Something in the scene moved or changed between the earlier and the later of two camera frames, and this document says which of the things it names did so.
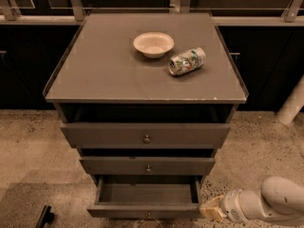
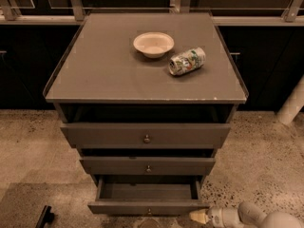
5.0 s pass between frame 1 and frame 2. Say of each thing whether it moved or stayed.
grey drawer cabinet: stayed
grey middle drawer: stayed
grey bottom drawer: stayed
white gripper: moved
